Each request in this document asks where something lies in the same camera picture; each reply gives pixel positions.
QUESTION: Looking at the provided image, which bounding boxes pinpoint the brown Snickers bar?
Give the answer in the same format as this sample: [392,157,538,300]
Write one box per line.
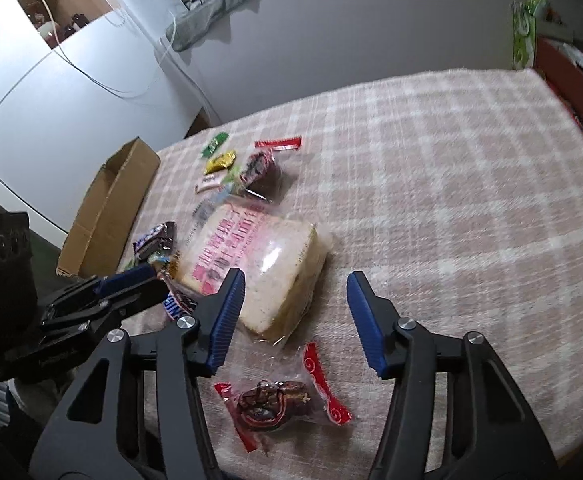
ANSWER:
[158,272,198,321]

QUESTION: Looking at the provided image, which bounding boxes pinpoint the red-ended dates snack packet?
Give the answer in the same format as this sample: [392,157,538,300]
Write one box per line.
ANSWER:
[213,341,354,453]

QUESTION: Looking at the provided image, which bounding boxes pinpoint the packaged sliced bread loaf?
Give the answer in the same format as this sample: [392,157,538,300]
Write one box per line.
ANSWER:
[176,200,331,346]

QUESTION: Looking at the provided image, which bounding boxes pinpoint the red-topped dark snack packet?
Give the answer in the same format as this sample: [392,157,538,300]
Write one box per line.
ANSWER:
[234,136,302,204]

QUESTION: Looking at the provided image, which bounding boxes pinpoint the brown cardboard box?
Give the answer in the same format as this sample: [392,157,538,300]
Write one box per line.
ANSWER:
[56,138,160,278]

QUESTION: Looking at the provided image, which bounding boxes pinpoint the blue-label Snickers bar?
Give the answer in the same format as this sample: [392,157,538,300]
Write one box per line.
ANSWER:
[133,221,176,261]

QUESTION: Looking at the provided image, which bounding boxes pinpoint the pink candy wrapper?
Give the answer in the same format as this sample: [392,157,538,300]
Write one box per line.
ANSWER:
[195,170,228,194]

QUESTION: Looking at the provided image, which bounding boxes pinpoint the green blue jelly cup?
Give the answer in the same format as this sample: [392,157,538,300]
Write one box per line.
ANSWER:
[218,167,246,200]

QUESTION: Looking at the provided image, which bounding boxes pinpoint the yellow candy wrapper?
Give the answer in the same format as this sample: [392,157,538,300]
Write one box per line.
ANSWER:
[204,150,237,176]

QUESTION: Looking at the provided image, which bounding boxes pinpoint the green candy wrapper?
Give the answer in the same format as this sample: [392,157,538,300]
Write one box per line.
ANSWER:
[201,131,228,159]

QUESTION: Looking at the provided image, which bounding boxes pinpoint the pink plaid tablecloth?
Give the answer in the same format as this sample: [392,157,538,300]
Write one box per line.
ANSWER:
[115,66,583,476]

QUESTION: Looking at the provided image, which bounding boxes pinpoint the grey cloth on sill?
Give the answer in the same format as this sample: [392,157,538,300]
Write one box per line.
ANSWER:
[165,0,247,52]

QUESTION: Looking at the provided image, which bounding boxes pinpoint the red box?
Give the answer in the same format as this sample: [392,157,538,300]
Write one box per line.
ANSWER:
[534,38,583,125]

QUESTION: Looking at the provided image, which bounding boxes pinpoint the green tissue pack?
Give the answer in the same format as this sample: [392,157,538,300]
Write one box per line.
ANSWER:
[511,0,549,70]

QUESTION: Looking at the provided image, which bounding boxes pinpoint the left tracking camera box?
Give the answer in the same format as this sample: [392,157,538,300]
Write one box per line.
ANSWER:
[0,212,40,341]

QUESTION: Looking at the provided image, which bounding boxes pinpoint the white cable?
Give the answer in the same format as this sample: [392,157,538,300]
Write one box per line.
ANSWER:
[8,0,178,99]

